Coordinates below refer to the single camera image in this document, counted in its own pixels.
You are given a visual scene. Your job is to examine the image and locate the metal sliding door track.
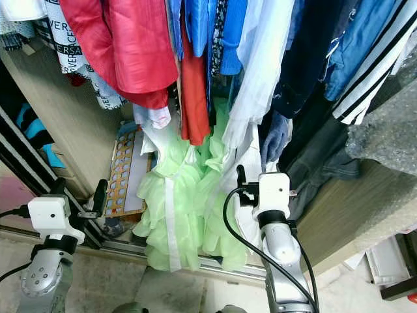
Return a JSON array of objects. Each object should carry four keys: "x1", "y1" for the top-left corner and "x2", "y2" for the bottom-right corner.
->
[{"x1": 0, "y1": 225, "x2": 268, "y2": 281}]

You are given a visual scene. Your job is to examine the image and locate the orange dotted toy board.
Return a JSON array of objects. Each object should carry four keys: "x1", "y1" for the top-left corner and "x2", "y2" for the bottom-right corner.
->
[{"x1": 104, "y1": 121, "x2": 151, "y2": 217}]

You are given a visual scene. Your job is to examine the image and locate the grey blue sleeve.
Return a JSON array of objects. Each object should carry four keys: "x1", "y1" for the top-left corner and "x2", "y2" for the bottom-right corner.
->
[{"x1": 261, "y1": 111, "x2": 291, "y2": 164}]

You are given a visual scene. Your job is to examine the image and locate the black sliding wardrobe door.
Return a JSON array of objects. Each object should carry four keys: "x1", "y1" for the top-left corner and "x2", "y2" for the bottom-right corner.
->
[{"x1": 0, "y1": 85, "x2": 98, "y2": 248}]

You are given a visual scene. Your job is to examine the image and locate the black blue striped garment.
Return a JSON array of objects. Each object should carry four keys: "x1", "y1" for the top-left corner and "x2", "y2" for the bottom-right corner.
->
[{"x1": 18, "y1": 104, "x2": 66, "y2": 169}]

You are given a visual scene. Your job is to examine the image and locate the beige wooden wardrobe panel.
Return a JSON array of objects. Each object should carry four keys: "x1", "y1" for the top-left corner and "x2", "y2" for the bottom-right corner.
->
[{"x1": 0, "y1": 46, "x2": 137, "y2": 196}]

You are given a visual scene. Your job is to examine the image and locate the light green ruffled dress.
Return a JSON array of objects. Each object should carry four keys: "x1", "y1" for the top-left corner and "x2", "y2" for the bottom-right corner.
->
[{"x1": 132, "y1": 98, "x2": 245, "y2": 273}]

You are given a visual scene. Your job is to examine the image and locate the dark grey trousers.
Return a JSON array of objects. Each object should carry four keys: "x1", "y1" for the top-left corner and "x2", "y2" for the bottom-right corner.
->
[{"x1": 277, "y1": 98, "x2": 362, "y2": 219}]

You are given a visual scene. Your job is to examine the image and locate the orange garment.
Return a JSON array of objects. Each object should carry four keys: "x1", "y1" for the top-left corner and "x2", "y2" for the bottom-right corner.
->
[{"x1": 179, "y1": 33, "x2": 210, "y2": 145}]

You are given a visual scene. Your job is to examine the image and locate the small white pink garment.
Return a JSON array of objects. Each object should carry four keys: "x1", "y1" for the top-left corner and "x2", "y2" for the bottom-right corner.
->
[{"x1": 132, "y1": 104, "x2": 170, "y2": 157}]

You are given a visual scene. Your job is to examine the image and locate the silver robot left leg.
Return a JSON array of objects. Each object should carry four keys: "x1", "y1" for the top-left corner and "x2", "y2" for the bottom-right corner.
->
[{"x1": 114, "y1": 301, "x2": 149, "y2": 313}]

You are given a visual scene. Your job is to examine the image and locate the white sheer garment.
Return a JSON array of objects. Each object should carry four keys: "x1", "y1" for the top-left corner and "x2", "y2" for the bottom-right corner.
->
[{"x1": 218, "y1": 0, "x2": 297, "y2": 248}]

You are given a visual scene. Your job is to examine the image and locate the beige wooden wardrobe shelf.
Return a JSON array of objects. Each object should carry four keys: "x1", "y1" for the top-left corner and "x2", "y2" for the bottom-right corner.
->
[{"x1": 293, "y1": 160, "x2": 417, "y2": 275}]

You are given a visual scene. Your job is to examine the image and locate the navy garment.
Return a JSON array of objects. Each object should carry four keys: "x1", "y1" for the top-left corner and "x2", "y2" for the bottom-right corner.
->
[{"x1": 270, "y1": 0, "x2": 349, "y2": 118}]

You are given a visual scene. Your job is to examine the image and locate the blue knit sweater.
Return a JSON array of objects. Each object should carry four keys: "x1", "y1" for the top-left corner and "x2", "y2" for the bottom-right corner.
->
[{"x1": 218, "y1": 0, "x2": 261, "y2": 76}]

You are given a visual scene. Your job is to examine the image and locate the black white lettered garment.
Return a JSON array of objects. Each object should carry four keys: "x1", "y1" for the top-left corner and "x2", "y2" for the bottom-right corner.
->
[{"x1": 42, "y1": 0, "x2": 124, "y2": 110}]

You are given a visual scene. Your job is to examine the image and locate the grey speckled fabric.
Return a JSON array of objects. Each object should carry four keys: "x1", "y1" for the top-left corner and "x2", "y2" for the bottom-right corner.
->
[{"x1": 345, "y1": 55, "x2": 417, "y2": 177}]

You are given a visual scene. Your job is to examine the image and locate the red jacket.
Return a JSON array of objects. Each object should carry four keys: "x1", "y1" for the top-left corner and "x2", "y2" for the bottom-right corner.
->
[{"x1": 59, "y1": 0, "x2": 180, "y2": 110}]

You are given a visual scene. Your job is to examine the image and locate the white plastic object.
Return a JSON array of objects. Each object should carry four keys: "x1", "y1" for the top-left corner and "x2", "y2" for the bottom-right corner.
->
[{"x1": 365, "y1": 231, "x2": 417, "y2": 288}]

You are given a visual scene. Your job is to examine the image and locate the blue shirt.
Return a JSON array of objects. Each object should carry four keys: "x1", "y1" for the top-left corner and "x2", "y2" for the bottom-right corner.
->
[{"x1": 169, "y1": 0, "x2": 219, "y2": 66}]

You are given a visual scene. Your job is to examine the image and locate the white dotted garment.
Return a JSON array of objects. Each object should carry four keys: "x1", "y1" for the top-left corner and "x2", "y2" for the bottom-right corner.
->
[{"x1": 0, "y1": 0, "x2": 53, "y2": 37}]

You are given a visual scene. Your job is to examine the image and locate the black white striped garment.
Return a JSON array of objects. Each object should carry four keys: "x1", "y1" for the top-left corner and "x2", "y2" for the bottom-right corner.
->
[{"x1": 332, "y1": 0, "x2": 417, "y2": 125}]

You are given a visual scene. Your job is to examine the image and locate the blue denim jacket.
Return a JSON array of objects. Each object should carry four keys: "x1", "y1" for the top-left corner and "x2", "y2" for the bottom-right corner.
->
[{"x1": 326, "y1": 0, "x2": 405, "y2": 102}]

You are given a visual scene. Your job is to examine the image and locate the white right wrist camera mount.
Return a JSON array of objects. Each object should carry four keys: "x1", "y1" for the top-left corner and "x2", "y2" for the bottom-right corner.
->
[{"x1": 257, "y1": 173, "x2": 293, "y2": 219}]

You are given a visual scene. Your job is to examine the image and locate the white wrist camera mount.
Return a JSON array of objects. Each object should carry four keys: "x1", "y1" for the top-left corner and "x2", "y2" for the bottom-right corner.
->
[
  {"x1": 28, "y1": 194, "x2": 85, "y2": 245},
  {"x1": 257, "y1": 173, "x2": 293, "y2": 219}
]

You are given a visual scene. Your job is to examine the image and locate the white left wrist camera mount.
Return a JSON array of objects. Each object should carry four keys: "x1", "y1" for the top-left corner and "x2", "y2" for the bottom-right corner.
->
[{"x1": 28, "y1": 194, "x2": 85, "y2": 245}]

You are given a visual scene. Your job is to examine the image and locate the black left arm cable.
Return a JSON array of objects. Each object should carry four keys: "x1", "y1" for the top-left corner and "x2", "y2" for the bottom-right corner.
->
[
  {"x1": 0, "y1": 263, "x2": 33, "y2": 282},
  {"x1": 0, "y1": 205, "x2": 33, "y2": 220}
]

